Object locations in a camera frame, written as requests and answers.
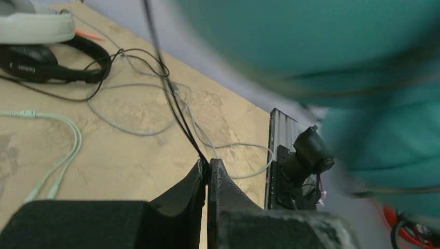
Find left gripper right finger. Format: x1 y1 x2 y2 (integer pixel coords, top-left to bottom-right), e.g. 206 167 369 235
208 159 360 248

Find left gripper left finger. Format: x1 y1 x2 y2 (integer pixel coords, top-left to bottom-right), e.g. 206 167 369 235
1 162 209 248

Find grey usb cable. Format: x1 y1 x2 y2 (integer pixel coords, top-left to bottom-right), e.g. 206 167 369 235
60 8 274 180

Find mint green headphones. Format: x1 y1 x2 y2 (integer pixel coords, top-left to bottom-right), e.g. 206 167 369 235
1 110 83 203

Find black wired earbuds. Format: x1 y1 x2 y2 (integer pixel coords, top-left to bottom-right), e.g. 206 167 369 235
143 0 209 166

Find black headphones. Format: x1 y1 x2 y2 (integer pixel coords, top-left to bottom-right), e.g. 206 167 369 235
1 35 127 103

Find teal cat-ear headphones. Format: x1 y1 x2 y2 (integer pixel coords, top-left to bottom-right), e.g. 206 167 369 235
174 1 439 218

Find white grey headphones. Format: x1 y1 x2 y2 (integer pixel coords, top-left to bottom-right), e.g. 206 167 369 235
1 1 75 45

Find orange pencil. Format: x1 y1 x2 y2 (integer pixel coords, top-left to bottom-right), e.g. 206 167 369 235
75 29 105 41

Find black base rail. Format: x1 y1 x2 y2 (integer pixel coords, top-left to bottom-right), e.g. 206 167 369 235
265 108 335 210

